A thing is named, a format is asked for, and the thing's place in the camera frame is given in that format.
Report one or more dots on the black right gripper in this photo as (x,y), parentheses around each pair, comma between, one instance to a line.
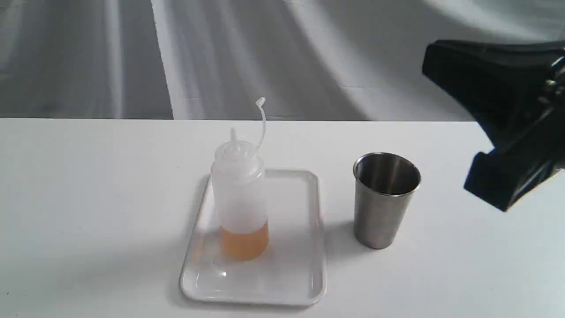
(515,92)

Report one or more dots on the clear plastic squeeze bottle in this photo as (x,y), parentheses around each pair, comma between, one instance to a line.
(238,179)

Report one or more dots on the stainless steel cup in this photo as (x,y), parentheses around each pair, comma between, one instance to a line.
(384,185)

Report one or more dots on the white plastic tray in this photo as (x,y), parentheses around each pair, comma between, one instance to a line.
(292,271)

